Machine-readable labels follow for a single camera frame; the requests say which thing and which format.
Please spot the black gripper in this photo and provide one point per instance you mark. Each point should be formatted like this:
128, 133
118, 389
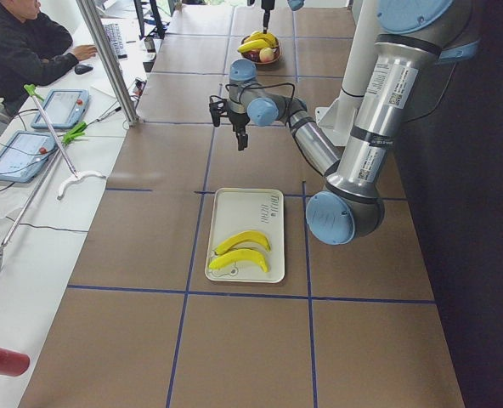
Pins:
238, 120
268, 6

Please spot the yellow banana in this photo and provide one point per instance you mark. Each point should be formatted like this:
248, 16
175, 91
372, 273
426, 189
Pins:
258, 40
240, 255
251, 235

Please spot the brown wicker basket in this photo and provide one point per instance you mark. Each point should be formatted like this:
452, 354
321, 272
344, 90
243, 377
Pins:
277, 55

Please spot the pink green apple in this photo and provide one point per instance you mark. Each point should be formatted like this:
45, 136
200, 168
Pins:
266, 55

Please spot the dark red apple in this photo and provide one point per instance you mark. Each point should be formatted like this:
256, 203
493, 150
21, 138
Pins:
253, 55

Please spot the white bear tray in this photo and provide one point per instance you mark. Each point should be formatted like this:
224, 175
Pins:
236, 210

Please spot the white keyboard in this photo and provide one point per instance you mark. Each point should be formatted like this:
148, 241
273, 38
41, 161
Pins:
114, 36

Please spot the black computer mouse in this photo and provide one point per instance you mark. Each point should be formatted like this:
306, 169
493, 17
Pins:
81, 69

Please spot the far teach pendant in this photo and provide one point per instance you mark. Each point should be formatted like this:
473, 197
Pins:
65, 107

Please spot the teach pendant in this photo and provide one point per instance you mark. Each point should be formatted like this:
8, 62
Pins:
65, 107
24, 156

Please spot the near teach pendant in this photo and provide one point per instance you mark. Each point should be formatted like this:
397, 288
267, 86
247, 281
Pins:
24, 156

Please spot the seated person black hoodie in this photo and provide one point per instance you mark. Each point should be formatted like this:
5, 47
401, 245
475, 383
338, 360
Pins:
33, 50

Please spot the red cylinder bottle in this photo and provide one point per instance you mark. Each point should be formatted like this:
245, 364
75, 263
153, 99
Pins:
13, 363

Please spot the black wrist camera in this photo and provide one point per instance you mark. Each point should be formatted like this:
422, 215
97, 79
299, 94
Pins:
218, 108

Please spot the aluminium frame post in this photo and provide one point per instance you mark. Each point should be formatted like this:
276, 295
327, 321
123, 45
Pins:
109, 60

